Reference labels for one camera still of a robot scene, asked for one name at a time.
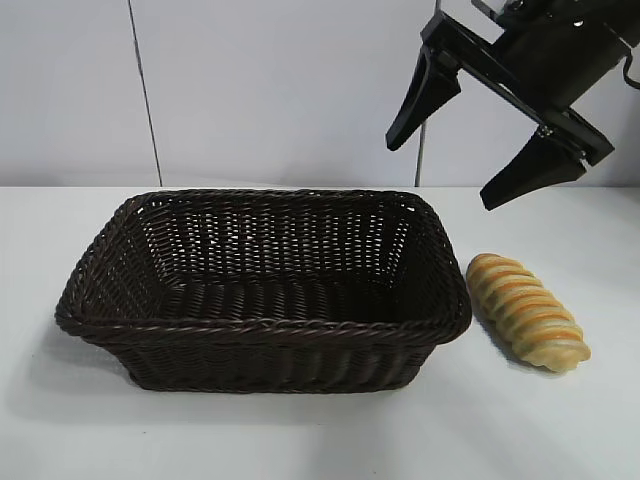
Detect long striped bread loaf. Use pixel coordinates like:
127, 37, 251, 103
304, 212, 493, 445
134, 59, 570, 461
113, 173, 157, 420
465, 252, 592, 374

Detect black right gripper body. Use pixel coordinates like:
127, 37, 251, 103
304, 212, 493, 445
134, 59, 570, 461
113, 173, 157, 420
419, 0, 630, 167

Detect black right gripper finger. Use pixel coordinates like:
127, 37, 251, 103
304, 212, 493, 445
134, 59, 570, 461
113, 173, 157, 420
478, 128, 587, 212
383, 46, 462, 152

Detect black cable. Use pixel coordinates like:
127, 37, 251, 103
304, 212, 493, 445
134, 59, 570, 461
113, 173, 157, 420
621, 52, 640, 86

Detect dark brown wicker basket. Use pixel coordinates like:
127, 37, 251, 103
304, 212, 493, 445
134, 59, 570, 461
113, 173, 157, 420
53, 188, 474, 401

